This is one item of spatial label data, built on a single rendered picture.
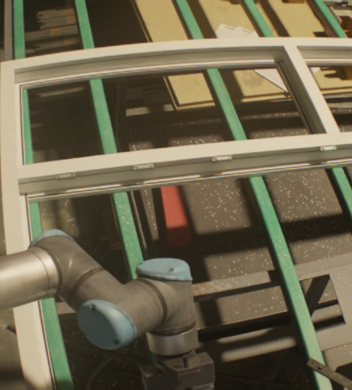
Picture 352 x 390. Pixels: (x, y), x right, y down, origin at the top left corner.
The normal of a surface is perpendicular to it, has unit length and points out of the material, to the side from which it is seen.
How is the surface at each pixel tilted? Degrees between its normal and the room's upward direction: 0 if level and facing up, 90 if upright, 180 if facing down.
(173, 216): 0
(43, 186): 90
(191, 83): 0
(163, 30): 0
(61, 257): 37
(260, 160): 90
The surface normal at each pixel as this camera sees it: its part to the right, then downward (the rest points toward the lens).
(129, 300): 0.36, -0.74
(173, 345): 0.07, 0.25
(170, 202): 0.06, -0.63
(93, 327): -0.57, 0.31
